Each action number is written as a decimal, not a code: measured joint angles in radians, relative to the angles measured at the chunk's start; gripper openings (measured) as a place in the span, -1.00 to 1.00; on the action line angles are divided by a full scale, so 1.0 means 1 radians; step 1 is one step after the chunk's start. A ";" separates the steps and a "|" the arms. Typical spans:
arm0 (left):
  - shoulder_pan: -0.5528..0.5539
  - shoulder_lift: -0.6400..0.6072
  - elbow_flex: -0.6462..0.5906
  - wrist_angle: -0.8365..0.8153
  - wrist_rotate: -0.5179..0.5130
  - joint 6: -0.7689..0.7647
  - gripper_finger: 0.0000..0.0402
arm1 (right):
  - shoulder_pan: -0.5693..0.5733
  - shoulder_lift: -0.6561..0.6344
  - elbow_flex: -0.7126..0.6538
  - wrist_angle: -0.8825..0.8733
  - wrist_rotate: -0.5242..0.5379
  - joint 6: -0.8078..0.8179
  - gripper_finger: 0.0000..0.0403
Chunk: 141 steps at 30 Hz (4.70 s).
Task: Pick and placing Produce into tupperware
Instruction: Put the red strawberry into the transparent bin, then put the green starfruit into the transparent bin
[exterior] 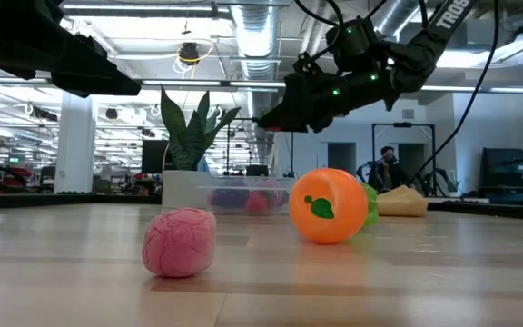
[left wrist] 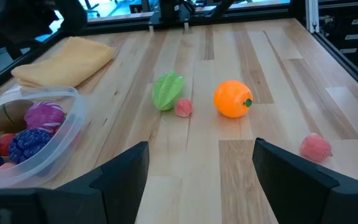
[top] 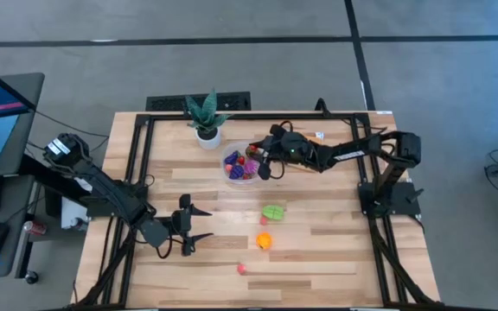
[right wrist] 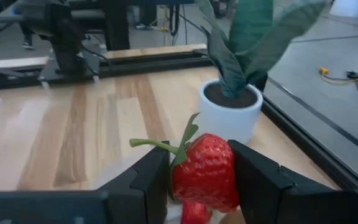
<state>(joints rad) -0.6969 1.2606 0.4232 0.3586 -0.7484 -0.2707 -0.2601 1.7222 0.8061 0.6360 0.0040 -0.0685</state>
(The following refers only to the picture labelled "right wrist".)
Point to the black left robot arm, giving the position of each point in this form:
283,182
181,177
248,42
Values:
64,40

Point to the green plant in white pot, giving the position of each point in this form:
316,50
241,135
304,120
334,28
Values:
228,124

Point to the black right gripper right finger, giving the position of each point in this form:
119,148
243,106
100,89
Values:
259,186

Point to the person's shoe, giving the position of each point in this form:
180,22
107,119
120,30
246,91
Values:
143,26
27,45

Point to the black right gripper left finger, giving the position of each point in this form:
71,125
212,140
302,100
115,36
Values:
135,196

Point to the grey desk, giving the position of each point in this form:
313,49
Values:
82,15

